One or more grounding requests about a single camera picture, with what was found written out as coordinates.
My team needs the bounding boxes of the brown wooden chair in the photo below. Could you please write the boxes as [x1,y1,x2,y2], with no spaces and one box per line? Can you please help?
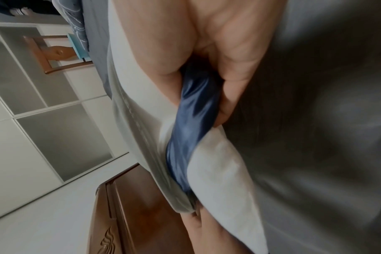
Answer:
[22,34,94,75]

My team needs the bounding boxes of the carved brown wooden headboard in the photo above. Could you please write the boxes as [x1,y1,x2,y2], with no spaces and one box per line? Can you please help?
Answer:
[87,162,197,254]

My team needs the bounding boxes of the white pillow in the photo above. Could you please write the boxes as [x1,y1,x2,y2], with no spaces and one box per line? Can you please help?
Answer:
[165,56,269,254]

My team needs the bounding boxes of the white wardrobe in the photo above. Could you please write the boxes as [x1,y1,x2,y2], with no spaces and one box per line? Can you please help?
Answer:
[0,22,130,184]

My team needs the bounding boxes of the blue plastic basin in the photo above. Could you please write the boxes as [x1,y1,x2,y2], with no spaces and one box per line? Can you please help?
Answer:
[67,33,91,60]

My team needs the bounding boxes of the navy patterned quilt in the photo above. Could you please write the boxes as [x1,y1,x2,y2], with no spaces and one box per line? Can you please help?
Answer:
[52,0,91,50]

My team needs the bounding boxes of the grey pillowcase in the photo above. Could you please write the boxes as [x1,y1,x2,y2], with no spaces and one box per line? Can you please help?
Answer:
[107,0,381,254]

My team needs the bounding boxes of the person's left hand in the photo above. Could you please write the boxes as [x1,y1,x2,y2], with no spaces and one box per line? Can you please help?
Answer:
[180,205,245,254]

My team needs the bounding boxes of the person's right hand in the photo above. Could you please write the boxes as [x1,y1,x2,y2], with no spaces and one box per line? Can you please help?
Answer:
[115,0,286,127]

